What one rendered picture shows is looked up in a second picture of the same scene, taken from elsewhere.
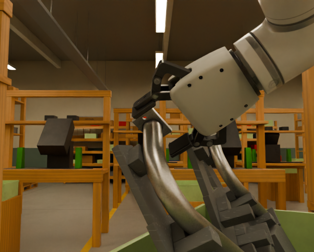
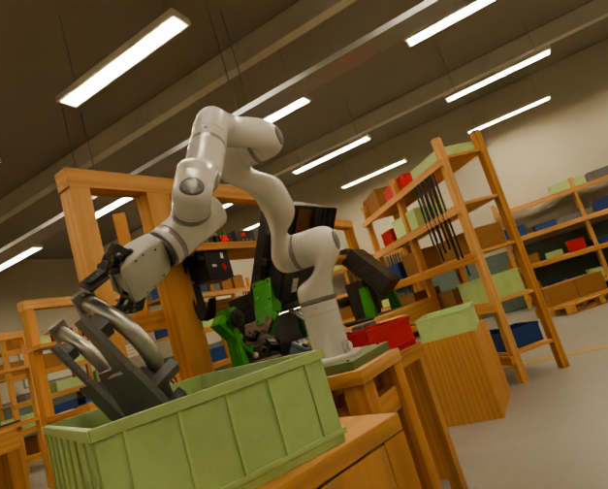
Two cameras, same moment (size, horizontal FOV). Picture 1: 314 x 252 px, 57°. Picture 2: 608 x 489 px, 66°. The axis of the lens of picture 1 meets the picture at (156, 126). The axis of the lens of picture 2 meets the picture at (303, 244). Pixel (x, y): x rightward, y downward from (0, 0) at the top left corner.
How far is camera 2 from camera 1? 62 cm
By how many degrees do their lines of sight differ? 63
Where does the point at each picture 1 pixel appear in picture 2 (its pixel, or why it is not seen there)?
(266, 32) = (177, 225)
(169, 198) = (147, 342)
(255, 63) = (176, 244)
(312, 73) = (91, 266)
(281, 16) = (191, 217)
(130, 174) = (105, 336)
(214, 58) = (148, 242)
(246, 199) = not seen: hidden behind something
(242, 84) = (165, 259)
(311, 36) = (202, 229)
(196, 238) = (165, 369)
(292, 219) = not seen: hidden behind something
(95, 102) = not seen: outside the picture
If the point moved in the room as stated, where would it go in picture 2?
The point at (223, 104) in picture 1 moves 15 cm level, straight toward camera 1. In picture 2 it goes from (153, 274) to (198, 249)
